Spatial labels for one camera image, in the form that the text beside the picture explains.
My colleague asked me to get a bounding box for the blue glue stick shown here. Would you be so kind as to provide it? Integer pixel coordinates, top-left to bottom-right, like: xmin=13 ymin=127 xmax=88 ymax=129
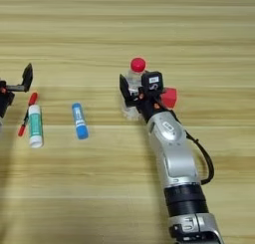
xmin=71 ymin=102 xmax=90 ymax=140

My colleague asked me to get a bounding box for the clear bottle with red cap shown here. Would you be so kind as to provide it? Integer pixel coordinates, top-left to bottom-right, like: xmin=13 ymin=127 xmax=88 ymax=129
xmin=121 ymin=57 xmax=147 ymax=122

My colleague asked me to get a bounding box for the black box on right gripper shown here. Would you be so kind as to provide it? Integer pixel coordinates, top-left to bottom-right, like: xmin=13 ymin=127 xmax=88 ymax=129
xmin=140 ymin=70 xmax=164 ymax=101

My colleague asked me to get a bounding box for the green and white glue stick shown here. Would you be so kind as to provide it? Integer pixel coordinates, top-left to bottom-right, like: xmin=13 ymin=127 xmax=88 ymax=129
xmin=27 ymin=104 xmax=45 ymax=149

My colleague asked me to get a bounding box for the red cube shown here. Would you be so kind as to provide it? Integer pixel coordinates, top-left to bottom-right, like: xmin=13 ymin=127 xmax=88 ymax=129
xmin=160 ymin=87 xmax=178 ymax=110

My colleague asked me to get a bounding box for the red pen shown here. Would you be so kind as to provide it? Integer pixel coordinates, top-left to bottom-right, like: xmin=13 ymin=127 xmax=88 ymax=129
xmin=17 ymin=92 xmax=39 ymax=138

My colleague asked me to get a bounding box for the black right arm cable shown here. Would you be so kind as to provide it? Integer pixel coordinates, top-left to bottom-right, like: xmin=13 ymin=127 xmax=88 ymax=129
xmin=154 ymin=101 xmax=215 ymax=186

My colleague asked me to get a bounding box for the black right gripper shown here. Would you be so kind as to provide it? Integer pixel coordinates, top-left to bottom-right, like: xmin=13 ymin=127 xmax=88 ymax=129
xmin=119 ymin=73 xmax=167 ymax=123

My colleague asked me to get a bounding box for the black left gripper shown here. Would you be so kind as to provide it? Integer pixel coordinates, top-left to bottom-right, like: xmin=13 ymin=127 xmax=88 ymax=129
xmin=0 ymin=62 xmax=34 ymax=120

